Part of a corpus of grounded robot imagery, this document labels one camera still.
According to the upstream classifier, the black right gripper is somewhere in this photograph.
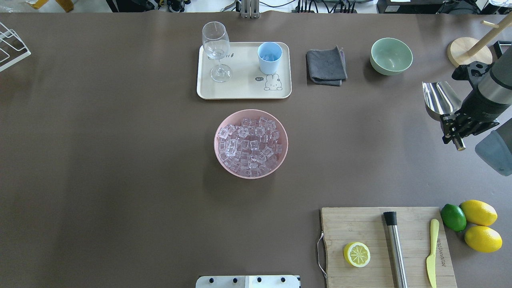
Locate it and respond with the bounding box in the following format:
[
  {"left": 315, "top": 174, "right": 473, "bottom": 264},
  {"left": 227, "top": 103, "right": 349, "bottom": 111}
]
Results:
[{"left": 440, "top": 113, "right": 486, "bottom": 144}]

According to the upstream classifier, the silver metal ice scoop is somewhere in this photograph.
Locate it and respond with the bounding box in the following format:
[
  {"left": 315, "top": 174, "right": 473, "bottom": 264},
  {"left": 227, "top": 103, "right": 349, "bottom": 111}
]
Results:
[{"left": 422, "top": 81, "right": 466, "bottom": 151}]

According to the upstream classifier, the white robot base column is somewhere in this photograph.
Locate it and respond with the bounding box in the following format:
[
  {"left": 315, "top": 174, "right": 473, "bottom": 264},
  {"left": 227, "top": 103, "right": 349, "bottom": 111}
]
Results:
[{"left": 195, "top": 275, "right": 301, "bottom": 288}]

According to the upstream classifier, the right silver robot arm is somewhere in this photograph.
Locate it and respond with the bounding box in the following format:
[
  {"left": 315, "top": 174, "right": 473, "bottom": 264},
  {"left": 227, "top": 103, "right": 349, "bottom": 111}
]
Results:
[{"left": 441, "top": 49, "right": 512, "bottom": 176}]

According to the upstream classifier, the wooden cup tree stand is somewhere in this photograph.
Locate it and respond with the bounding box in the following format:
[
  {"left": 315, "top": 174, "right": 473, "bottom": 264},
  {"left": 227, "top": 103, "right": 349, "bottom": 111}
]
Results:
[{"left": 447, "top": 14, "right": 512, "bottom": 67}]

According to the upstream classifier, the light blue cup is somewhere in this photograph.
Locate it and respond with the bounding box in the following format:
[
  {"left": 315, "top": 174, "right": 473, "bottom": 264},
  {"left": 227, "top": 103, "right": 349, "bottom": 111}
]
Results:
[{"left": 257, "top": 42, "right": 283, "bottom": 75}]

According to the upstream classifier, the clear ice cubes pile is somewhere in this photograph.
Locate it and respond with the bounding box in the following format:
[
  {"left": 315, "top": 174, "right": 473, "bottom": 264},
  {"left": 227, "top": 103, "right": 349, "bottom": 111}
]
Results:
[{"left": 217, "top": 116, "right": 283, "bottom": 176}]

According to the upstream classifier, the whole yellow lemon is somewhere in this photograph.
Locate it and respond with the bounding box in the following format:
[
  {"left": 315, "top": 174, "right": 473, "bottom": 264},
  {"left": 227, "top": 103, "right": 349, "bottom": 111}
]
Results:
[{"left": 460, "top": 199, "right": 498, "bottom": 226}]

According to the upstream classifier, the green lime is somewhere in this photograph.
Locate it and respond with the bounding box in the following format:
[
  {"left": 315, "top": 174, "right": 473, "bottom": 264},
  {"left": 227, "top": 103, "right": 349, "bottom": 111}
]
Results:
[{"left": 440, "top": 204, "right": 467, "bottom": 232}]

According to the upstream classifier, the green ceramic bowl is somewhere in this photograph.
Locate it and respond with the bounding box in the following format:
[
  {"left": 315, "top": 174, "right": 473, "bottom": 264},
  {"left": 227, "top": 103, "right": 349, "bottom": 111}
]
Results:
[{"left": 370, "top": 38, "right": 414, "bottom": 76}]

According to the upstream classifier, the steel muddler black tip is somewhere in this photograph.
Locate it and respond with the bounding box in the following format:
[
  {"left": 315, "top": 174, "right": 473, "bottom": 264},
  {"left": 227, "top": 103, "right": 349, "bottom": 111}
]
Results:
[{"left": 383, "top": 211, "right": 408, "bottom": 288}]

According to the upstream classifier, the yellow plastic knife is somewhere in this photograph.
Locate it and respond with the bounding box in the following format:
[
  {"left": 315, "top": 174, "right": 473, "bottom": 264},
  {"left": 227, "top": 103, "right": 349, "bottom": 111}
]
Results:
[{"left": 426, "top": 218, "right": 440, "bottom": 288}]

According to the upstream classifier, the grey folded cloth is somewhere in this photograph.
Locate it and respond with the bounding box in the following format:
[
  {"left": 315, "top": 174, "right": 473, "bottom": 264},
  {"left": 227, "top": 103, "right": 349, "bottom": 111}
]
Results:
[{"left": 306, "top": 46, "right": 348, "bottom": 87}]

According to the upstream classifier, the bamboo cutting board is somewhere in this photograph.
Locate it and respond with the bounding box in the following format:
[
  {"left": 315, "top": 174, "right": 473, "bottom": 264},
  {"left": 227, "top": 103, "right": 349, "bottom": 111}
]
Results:
[{"left": 320, "top": 207, "right": 442, "bottom": 288}]

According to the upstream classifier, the halved lemon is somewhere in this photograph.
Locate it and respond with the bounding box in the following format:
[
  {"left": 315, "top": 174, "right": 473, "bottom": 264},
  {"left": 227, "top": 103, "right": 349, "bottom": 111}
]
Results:
[{"left": 343, "top": 241, "right": 371, "bottom": 268}]

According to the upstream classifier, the pink bowl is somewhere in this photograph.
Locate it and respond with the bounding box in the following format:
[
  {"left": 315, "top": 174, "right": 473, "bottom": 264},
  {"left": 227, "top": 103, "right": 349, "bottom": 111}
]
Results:
[{"left": 214, "top": 109, "right": 289, "bottom": 179}]

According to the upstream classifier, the cream serving tray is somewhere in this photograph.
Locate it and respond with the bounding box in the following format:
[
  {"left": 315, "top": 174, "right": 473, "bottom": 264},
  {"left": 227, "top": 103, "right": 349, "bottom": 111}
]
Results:
[{"left": 197, "top": 42, "right": 292, "bottom": 100}]

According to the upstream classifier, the clear wine glass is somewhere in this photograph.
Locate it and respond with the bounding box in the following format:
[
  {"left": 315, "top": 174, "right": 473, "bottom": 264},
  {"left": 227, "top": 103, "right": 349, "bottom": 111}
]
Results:
[{"left": 202, "top": 21, "right": 232, "bottom": 83}]

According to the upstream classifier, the white dish rack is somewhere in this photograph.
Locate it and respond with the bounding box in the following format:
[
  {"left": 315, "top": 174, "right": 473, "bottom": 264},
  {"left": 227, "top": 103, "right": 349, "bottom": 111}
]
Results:
[{"left": 0, "top": 23, "right": 31, "bottom": 72}]

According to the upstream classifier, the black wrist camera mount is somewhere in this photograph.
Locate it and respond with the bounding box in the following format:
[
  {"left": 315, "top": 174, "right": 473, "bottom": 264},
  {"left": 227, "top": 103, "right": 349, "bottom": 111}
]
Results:
[{"left": 452, "top": 61, "right": 494, "bottom": 89}]

